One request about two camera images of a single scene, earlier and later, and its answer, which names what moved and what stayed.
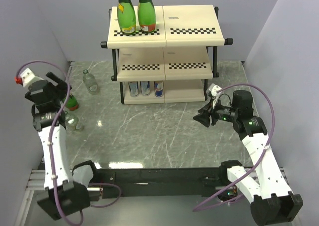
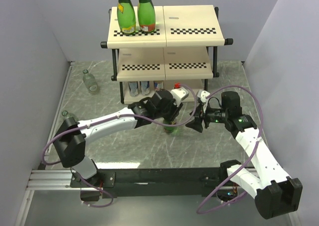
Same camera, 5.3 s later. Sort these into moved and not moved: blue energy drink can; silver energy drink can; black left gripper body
Moved: black left gripper body
Not moved: blue energy drink can; silver energy drink can
